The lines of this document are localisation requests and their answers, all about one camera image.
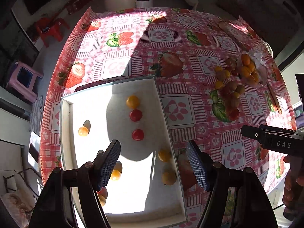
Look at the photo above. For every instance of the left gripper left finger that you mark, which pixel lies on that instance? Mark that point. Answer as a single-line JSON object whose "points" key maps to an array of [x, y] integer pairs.
{"points": [[105, 163]]}

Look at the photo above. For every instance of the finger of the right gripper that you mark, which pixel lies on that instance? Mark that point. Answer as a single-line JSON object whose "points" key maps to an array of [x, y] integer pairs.
{"points": [[276, 139]]}

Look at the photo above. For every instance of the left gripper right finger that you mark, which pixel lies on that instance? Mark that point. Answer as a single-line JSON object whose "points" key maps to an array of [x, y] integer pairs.
{"points": [[202, 165]]}

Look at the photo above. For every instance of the brown round fruit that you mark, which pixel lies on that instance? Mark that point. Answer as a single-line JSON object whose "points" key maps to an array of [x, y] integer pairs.
{"points": [[168, 177]]}

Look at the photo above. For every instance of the yellow cherry tomato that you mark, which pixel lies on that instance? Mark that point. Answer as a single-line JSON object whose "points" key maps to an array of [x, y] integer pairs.
{"points": [[133, 102]]}

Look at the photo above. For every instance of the right hand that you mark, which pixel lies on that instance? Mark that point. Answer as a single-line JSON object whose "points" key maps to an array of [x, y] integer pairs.
{"points": [[292, 183]]}

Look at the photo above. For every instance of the white tray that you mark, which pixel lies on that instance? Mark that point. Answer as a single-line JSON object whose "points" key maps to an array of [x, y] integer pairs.
{"points": [[90, 119]]}

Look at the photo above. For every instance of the red tomato on tray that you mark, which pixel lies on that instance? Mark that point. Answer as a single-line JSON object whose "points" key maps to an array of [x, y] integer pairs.
{"points": [[135, 115], [138, 135]]}

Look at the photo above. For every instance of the white crumpled tissue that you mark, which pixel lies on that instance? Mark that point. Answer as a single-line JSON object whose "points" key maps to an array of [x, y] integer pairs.
{"points": [[257, 58]]}

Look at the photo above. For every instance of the brown kiwi berry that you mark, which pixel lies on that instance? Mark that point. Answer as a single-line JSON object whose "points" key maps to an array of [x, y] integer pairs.
{"points": [[234, 102]]}

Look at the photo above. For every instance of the glass fruit bowl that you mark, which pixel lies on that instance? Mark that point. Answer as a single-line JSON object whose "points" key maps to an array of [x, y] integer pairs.
{"points": [[253, 76]]}

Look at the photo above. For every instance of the orange kumquat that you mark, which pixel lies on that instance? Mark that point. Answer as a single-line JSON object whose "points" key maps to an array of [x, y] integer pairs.
{"points": [[245, 59]]}

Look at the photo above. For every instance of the wooden stick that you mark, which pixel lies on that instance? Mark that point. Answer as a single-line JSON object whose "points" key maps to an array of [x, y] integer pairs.
{"points": [[238, 34]]}

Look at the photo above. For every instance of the pink strawberry tablecloth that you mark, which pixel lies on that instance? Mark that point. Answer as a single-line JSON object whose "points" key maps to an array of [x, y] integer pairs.
{"points": [[183, 49]]}

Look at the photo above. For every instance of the pink plastic stool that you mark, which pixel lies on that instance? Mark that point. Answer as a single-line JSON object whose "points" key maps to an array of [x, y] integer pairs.
{"points": [[23, 79]]}

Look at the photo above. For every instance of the red plastic chair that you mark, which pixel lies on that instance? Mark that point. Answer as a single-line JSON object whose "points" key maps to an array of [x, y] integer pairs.
{"points": [[46, 27]]}

